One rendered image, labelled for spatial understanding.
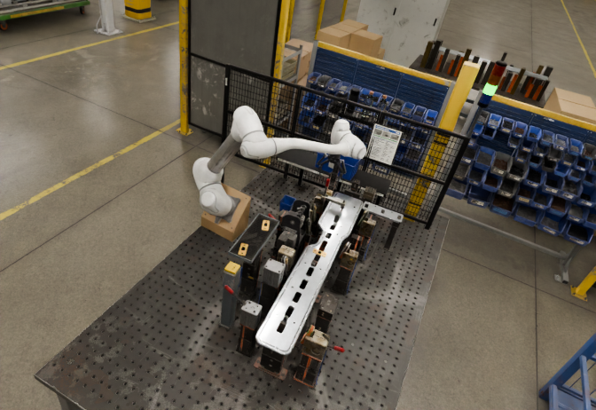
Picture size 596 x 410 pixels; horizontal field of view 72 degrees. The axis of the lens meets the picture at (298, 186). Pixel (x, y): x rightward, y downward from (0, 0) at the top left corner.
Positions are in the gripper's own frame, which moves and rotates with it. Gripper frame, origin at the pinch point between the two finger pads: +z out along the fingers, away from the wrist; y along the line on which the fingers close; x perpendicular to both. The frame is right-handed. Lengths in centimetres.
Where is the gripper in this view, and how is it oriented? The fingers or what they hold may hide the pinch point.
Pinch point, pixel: (329, 176)
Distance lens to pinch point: 275.3
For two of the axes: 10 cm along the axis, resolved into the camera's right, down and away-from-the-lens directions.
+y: 9.2, 3.3, -2.1
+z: -1.6, 8.0, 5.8
